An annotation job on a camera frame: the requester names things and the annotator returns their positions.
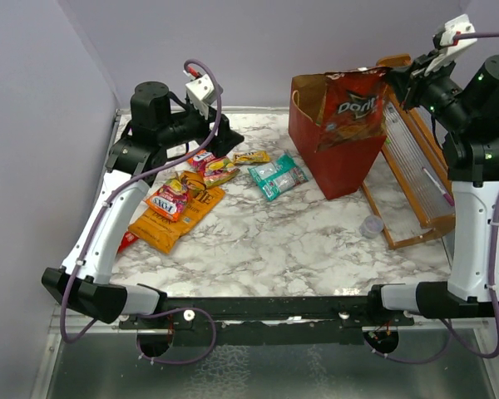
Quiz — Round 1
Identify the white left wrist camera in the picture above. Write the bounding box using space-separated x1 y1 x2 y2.
185 74 224 120

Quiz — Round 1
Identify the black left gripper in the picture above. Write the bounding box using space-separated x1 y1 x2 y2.
159 99 245 157

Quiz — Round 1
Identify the yellow M&M's packet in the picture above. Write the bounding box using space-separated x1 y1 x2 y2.
232 150 270 165

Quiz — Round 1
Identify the teal Fox's mint candy bag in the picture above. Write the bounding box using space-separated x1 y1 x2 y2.
249 151 309 201

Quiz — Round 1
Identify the yellow Kettle honey dijon bag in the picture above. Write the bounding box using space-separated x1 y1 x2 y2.
128 170 225 254

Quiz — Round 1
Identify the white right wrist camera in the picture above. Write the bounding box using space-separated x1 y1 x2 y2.
424 13 477 76

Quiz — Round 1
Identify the pink white marker pen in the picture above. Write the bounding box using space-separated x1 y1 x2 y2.
422 167 455 207

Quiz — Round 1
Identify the orange wooden rack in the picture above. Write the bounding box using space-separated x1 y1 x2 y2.
359 53 458 250

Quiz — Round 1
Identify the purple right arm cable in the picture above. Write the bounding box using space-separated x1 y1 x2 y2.
363 31 499 365

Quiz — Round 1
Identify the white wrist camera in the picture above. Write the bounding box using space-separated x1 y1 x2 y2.
185 74 224 120
424 13 477 76

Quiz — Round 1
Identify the small red snack packet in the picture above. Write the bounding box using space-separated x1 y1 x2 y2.
117 231 139 253

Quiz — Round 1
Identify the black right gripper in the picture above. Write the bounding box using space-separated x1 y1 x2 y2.
386 47 475 132

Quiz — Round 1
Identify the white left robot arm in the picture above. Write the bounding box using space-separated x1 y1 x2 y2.
42 75 244 328

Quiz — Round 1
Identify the red brown paper bag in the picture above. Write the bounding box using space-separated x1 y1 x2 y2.
289 72 386 200

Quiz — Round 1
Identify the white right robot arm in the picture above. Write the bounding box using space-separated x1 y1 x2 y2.
365 55 499 325

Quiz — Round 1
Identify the orange Fox's fruits candy bag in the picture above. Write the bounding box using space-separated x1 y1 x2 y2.
187 150 240 188

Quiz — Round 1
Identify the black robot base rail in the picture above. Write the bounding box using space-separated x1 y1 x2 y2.
119 294 413 347

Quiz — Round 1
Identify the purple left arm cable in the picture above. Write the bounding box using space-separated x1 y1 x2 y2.
60 58 224 367

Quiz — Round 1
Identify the red Doritos chips bag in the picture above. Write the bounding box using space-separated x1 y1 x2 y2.
317 66 389 151

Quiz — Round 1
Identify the small purple lidded cup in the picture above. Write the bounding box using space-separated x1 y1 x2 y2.
359 214 384 239

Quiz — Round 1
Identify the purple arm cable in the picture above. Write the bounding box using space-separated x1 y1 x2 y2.
60 58 224 367
363 31 499 365

